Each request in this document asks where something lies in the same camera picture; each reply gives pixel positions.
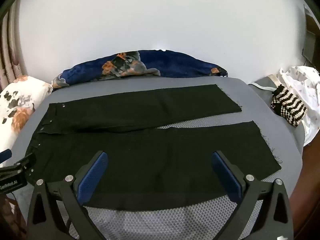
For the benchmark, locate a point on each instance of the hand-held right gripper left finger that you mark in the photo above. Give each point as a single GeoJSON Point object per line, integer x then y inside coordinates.
{"type": "Point", "coordinates": [93, 177]}

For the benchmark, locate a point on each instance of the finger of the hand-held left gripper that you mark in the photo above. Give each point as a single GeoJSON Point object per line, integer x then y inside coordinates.
{"type": "Point", "coordinates": [5, 156]}
{"type": "Point", "coordinates": [27, 165]}

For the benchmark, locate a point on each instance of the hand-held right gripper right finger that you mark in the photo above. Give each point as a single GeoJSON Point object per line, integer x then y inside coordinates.
{"type": "Point", "coordinates": [227, 177]}

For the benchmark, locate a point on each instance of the black pants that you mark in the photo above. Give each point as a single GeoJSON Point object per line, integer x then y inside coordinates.
{"type": "Point", "coordinates": [150, 155]}

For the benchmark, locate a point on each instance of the white floral pillow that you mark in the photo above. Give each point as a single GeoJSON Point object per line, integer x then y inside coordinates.
{"type": "Point", "coordinates": [22, 97]}

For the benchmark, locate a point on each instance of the grey mesh mattress pad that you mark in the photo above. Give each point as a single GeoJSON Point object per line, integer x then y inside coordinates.
{"type": "Point", "coordinates": [162, 221]}

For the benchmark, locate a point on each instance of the grey cushion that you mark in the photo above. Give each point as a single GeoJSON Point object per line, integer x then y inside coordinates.
{"type": "Point", "coordinates": [262, 95]}

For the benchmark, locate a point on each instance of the black white striped knitted item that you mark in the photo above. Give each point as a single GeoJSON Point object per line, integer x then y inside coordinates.
{"type": "Point", "coordinates": [290, 107]}

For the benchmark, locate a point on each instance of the pink curtain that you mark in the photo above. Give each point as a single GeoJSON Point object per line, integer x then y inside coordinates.
{"type": "Point", "coordinates": [12, 55]}

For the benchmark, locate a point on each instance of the white patterned cloth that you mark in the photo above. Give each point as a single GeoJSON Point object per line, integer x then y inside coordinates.
{"type": "Point", "coordinates": [308, 85]}

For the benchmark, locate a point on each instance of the navy floral blanket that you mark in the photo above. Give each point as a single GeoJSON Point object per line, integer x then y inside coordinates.
{"type": "Point", "coordinates": [175, 62]}

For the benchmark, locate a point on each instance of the dark framed panel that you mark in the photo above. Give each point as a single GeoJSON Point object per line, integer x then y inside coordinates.
{"type": "Point", "coordinates": [311, 40]}

